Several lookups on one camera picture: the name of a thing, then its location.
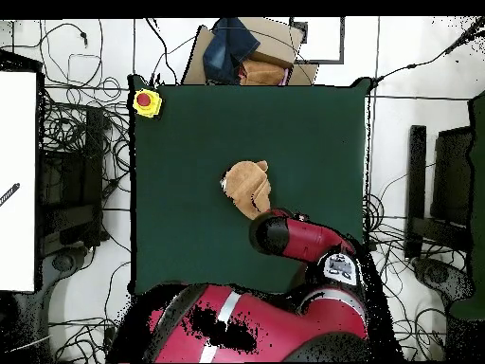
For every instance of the brown cardboard box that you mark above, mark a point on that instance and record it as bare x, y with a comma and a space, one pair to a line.
276, 41

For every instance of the tan terry towel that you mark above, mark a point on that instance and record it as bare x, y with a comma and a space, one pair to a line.
246, 185

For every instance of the black rectangular frame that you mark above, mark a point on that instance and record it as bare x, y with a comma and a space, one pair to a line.
342, 41

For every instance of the blue denim jeans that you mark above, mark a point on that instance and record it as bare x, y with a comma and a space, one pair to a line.
227, 49

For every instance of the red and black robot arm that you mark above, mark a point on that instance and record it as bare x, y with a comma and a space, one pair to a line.
303, 239

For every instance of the black equipment rack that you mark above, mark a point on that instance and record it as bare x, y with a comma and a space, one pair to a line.
72, 182

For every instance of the black upright bar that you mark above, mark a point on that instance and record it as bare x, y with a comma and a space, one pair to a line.
416, 170

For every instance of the folded tan towel in box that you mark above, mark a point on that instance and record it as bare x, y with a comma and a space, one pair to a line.
261, 74

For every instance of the black stand base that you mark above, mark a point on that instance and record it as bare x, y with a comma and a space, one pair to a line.
435, 273
62, 262

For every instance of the yellow emergency stop button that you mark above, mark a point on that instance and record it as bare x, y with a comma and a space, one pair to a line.
146, 102

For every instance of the dark green table cloth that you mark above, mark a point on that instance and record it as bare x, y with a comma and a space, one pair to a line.
189, 151

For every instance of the black box unit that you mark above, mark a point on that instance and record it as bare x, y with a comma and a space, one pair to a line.
452, 174

